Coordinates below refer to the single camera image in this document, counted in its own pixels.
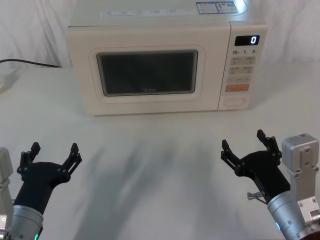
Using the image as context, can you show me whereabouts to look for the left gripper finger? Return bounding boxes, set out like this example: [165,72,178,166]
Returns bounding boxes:
[57,142,83,177]
[16,141,41,176]

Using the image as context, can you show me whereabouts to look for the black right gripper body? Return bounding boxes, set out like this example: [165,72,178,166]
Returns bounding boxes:
[234,149,292,204]

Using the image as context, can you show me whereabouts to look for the white table cloth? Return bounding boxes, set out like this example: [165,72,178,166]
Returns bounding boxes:
[0,56,320,240]

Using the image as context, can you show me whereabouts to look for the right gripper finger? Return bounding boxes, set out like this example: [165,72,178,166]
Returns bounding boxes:
[256,128,283,166]
[220,139,245,176]

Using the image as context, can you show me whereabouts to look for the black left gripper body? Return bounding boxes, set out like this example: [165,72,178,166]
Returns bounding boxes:
[12,161,71,216]

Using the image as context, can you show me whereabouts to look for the black power cable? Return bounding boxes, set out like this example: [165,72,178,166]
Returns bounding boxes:
[0,58,62,69]

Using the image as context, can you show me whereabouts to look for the thin cable with silver plug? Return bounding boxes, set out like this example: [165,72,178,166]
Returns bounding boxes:
[246,191,270,205]

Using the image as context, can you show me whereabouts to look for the cream microwave oven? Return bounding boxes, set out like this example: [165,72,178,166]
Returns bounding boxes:
[66,0,268,116]

